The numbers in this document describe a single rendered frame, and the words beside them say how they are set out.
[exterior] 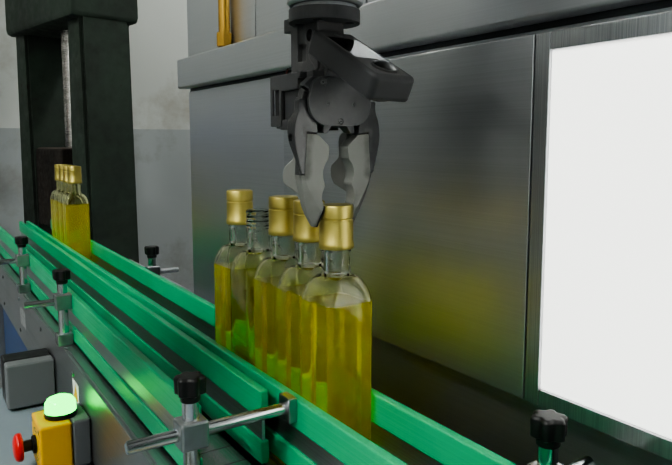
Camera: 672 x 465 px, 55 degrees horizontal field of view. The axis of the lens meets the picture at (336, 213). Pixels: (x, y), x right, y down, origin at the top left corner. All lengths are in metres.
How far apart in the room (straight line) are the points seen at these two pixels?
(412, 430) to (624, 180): 0.30
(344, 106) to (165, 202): 3.57
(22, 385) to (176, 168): 3.00
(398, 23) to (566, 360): 0.41
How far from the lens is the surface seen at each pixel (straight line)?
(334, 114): 0.63
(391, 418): 0.68
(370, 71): 0.57
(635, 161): 0.56
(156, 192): 4.16
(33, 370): 1.30
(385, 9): 0.81
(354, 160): 0.65
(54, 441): 1.05
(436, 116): 0.71
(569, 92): 0.60
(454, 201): 0.69
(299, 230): 0.69
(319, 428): 0.65
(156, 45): 4.21
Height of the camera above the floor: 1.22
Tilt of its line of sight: 6 degrees down
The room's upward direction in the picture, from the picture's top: straight up
